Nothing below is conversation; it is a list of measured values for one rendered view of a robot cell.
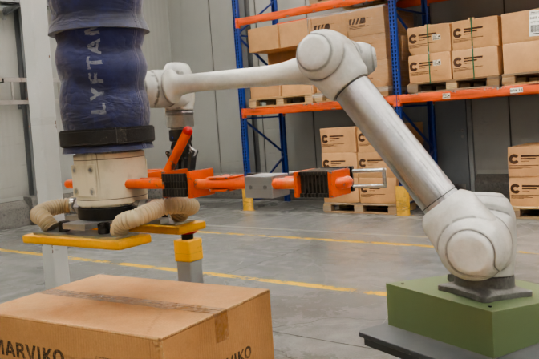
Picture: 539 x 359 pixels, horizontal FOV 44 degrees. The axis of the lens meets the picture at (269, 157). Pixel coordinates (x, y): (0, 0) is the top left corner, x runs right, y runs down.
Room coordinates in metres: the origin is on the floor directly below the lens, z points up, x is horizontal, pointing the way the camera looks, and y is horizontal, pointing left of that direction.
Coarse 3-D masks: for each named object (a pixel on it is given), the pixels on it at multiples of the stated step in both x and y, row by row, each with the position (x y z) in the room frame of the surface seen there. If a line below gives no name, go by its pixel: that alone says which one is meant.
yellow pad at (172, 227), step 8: (144, 224) 1.66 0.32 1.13; (152, 224) 1.65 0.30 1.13; (160, 224) 1.64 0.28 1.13; (168, 224) 1.62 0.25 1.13; (176, 224) 1.62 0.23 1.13; (184, 224) 1.62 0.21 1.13; (192, 224) 1.63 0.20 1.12; (200, 224) 1.65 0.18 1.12; (144, 232) 1.65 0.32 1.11; (152, 232) 1.64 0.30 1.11; (160, 232) 1.62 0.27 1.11; (168, 232) 1.61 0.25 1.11; (176, 232) 1.59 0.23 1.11; (184, 232) 1.60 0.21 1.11
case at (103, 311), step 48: (96, 288) 1.78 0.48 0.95; (144, 288) 1.74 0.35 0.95; (192, 288) 1.70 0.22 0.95; (240, 288) 1.67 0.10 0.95; (0, 336) 1.59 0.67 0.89; (48, 336) 1.49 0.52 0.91; (96, 336) 1.41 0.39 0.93; (144, 336) 1.34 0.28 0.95; (192, 336) 1.39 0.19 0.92; (240, 336) 1.53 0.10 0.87
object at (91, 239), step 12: (60, 228) 1.60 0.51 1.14; (108, 228) 1.52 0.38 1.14; (24, 240) 1.62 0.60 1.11; (36, 240) 1.59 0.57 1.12; (48, 240) 1.57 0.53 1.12; (60, 240) 1.54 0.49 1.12; (72, 240) 1.52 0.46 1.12; (84, 240) 1.49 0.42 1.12; (96, 240) 1.47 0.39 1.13; (108, 240) 1.45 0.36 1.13; (120, 240) 1.44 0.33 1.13; (132, 240) 1.46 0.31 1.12; (144, 240) 1.49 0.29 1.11
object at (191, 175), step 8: (184, 168) 1.55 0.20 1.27; (208, 168) 1.50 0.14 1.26; (168, 176) 1.47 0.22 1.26; (176, 176) 1.46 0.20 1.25; (184, 176) 1.45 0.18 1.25; (192, 176) 1.45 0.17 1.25; (200, 176) 1.47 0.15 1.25; (208, 176) 1.50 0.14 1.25; (168, 184) 1.48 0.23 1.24; (176, 184) 1.47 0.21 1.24; (184, 184) 1.45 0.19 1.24; (192, 184) 1.45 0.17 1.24; (168, 192) 1.47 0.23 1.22; (176, 192) 1.46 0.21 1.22; (184, 192) 1.44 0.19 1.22; (192, 192) 1.45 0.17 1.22; (200, 192) 1.47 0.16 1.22; (208, 192) 1.49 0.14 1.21
